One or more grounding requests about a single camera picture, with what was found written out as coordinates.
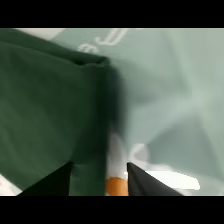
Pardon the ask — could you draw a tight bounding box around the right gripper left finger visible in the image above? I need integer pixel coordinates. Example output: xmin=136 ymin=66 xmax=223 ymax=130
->
xmin=18 ymin=161 xmax=74 ymax=197

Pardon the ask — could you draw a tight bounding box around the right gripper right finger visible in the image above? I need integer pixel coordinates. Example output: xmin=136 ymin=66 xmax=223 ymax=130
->
xmin=126 ymin=162 xmax=184 ymax=197

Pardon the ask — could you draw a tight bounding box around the dark green T-shirt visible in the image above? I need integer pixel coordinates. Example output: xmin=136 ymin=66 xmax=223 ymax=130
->
xmin=0 ymin=28 xmax=125 ymax=197

